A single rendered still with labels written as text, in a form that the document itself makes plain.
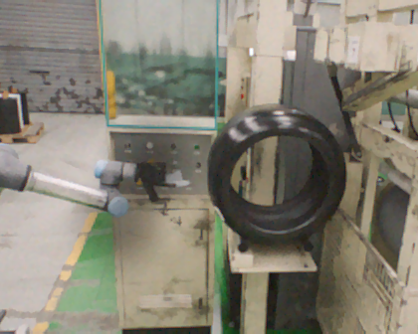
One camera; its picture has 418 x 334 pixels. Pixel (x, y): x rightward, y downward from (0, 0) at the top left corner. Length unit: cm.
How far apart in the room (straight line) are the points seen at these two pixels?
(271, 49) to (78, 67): 905
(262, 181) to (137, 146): 69
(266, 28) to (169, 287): 150
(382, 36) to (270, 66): 68
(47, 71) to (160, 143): 876
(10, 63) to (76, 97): 144
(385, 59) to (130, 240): 163
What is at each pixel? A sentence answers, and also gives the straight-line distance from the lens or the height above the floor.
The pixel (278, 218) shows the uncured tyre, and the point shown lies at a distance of 204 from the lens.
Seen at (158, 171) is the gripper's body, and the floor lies 120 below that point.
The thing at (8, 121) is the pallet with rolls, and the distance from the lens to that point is 796.
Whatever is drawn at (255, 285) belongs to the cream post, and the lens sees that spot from 233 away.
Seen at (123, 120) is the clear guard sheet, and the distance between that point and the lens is 230.
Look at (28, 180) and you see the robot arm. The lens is 161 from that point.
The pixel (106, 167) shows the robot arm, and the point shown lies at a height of 122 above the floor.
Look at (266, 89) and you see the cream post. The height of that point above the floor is 151.
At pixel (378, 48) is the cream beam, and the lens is 146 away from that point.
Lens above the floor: 169
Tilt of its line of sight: 19 degrees down
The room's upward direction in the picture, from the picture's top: 3 degrees clockwise
